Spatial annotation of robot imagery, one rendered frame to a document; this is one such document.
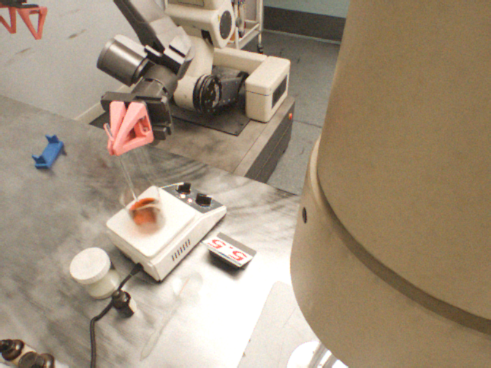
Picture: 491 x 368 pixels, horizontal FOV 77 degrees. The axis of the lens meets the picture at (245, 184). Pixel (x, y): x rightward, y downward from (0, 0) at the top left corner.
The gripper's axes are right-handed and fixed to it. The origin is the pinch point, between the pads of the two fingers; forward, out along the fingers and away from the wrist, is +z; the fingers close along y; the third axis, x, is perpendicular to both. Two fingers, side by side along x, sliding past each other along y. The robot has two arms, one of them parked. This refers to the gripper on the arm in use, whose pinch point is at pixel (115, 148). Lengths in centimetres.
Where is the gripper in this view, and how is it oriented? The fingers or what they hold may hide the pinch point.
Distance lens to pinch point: 47.2
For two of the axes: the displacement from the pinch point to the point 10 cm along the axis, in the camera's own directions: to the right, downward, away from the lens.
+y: 9.9, 1.1, -1.2
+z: -1.6, 7.2, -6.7
